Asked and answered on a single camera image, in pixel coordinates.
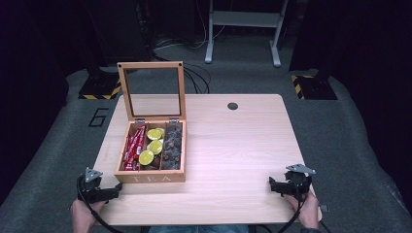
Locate dark tea packets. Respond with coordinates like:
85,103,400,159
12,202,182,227
160,123,184,171

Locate person's left hand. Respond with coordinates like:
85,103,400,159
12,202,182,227
70,198,108,233

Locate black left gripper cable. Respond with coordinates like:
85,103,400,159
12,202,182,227
76,174,125,233

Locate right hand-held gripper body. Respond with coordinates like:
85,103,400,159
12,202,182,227
284,163,317,199

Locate white floor cables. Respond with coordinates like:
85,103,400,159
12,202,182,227
154,0,227,52

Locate red sachet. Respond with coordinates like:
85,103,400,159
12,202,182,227
130,125,147,171
121,133,138,172

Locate wooden box with window lid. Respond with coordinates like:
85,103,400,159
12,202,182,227
114,60,188,184

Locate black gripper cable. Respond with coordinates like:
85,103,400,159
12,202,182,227
76,174,125,233
276,179,309,233

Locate person's right hand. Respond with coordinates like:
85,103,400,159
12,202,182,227
283,189,323,231

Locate black stand with striped base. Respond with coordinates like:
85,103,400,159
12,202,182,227
78,62,122,101
290,68,338,101

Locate black floor cables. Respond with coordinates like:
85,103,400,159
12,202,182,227
182,62,212,95

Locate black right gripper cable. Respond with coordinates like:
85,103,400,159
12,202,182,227
276,179,309,233

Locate dark curtain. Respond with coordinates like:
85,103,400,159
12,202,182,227
290,0,412,224
0,0,71,208

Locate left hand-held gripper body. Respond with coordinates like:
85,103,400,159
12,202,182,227
77,167,113,205

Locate white metal stand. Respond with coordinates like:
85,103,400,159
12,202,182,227
204,0,290,68

